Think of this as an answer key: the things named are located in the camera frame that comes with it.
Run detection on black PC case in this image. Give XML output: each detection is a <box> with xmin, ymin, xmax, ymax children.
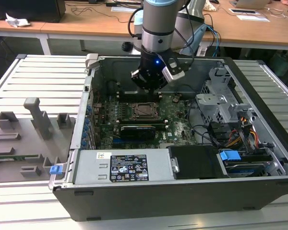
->
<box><xmin>48</xmin><ymin>53</ymin><xmax>288</xmax><ymax>222</ymax></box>

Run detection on yellow red wire bundle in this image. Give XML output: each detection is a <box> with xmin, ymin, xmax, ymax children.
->
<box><xmin>227</xmin><ymin>116</ymin><xmax>259</xmax><ymax>147</ymax></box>

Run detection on black box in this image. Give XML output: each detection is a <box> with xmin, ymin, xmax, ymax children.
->
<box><xmin>0</xmin><ymin>0</ymin><xmax>66</xmax><ymax>23</ymax></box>

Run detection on silver laptop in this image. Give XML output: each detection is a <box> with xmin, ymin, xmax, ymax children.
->
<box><xmin>229</xmin><ymin>0</ymin><xmax>270</xmax><ymax>10</ymax></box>

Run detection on crumpled white paper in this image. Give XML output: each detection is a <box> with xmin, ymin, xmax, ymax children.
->
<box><xmin>5</xmin><ymin>12</ymin><xmax>32</xmax><ymax>28</ymax></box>

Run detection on hard disk in blue carrier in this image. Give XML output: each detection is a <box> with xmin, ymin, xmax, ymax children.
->
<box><xmin>218</xmin><ymin>149</ymin><xmax>273</xmax><ymax>178</ymax></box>

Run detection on metal drive cage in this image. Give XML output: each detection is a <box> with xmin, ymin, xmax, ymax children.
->
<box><xmin>194</xmin><ymin>66</ymin><xmax>255</xmax><ymax>127</ymax></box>

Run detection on black RAM slot row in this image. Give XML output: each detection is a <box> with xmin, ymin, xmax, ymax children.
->
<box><xmin>119</xmin><ymin>118</ymin><xmax>166</xmax><ymax>127</ymax></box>
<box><xmin>117</xmin><ymin>88</ymin><xmax>162</xmax><ymax>103</ymax></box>

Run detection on wooden desk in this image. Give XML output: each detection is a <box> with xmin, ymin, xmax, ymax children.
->
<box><xmin>0</xmin><ymin>0</ymin><xmax>288</xmax><ymax>52</ymax></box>

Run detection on patterned bag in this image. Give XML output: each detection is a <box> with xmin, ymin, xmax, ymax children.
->
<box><xmin>203</xmin><ymin>0</ymin><xmax>217</xmax><ymax>12</ymax></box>

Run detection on green RAM stick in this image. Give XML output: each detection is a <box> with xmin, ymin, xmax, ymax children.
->
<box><xmin>0</xmin><ymin>154</ymin><xmax>40</xmax><ymax>161</ymax></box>

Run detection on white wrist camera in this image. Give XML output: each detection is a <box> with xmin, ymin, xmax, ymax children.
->
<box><xmin>161</xmin><ymin>57</ymin><xmax>186</xmax><ymax>84</ymax></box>

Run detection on grey parts rack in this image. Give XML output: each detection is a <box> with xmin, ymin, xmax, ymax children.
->
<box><xmin>0</xmin><ymin>97</ymin><xmax>77</xmax><ymax>183</ymax></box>

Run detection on black plastic shroud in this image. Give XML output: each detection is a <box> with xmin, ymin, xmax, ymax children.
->
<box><xmin>168</xmin><ymin>145</ymin><xmax>228</xmax><ymax>181</ymax></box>

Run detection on blue case latch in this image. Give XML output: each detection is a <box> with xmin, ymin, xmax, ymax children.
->
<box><xmin>49</xmin><ymin>165</ymin><xmax>63</xmax><ymax>176</ymax></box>

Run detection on grey case handle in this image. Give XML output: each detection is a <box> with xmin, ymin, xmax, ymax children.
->
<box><xmin>85</xmin><ymin>53</ymin><xmax>101</xmax><ymax>70</ymax></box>

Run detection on flat tablet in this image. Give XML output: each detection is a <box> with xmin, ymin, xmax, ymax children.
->
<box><xmin>228</xmin><ymin>8</ymin><xmax>258</xmax><ymax>15</ymax></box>

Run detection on grey power supply unit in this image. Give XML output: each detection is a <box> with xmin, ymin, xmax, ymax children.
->
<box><xmin>73</xmin><ymin>149</ymin><xmax>175</xmax><ymax>185</ymax></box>

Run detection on pale blue teach pendant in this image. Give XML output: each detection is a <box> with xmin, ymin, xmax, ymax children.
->
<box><xmin>179</xmin><ymin>23</ymin><xmax>206</xmax><ymax>56</ymax></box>

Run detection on green motherboard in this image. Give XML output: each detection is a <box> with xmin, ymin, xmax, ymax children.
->
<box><xmin>90</xmin><ymin>94</ymin><xmax>200</xmax><ymax>149</ymax></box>

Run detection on black graphics card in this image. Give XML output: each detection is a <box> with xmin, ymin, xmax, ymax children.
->
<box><xmin>119</xmin><ymin>124</ymin><xmax>157</xmax><ymax>141</ymax></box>

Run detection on silver CPU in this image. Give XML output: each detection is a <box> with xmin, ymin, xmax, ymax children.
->
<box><xmin>137</xmin><ymin>104</ymin><xmax>151</xmax><ymax>115</ymax></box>

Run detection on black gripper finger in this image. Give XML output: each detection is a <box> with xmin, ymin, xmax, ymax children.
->
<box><xmin>154</xmin><ymin>81</ymin><xmax>170</xmax><ymax>95</ymax></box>
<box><xmin>130</xmin><ymin>70</ymin><xmax>155</xmax><ymax>94</ymax></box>

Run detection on CPU socket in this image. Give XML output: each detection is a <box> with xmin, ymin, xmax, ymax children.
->
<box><xmin>131</xmin><ymin>102</ymin><xmax>163</xmax><ymax>121</ymax></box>

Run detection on metal socket cover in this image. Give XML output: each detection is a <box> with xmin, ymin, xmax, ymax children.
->
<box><xmin>132</xmin><ymin>102</ymin><xmax>160</xmax><ymax>120</ymax></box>

